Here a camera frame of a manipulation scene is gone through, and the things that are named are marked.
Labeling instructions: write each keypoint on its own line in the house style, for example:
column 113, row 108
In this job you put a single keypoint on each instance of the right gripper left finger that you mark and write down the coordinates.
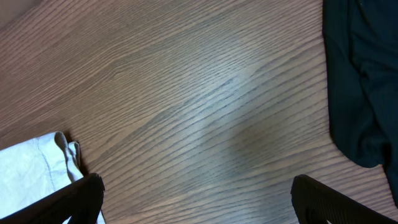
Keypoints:
column 79, row 202

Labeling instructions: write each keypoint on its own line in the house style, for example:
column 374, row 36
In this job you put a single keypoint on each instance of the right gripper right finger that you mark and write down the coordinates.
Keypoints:
column 315, row 202

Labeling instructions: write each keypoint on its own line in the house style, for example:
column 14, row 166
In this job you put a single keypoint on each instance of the black garment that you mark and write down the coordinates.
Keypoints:
column 360, row 39

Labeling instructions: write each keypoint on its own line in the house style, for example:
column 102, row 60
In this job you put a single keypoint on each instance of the beige shorts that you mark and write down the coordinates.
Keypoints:
column 35, row 169

